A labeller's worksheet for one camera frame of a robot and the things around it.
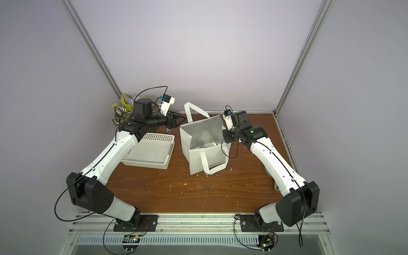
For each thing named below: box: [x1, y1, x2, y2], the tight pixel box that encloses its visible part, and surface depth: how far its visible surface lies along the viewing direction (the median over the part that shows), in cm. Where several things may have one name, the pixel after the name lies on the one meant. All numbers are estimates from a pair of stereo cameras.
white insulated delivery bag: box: [179, 102, 232, 176], surface depth 81 cm
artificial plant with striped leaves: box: [110, 93, 134, 127], surface depth 87 cm
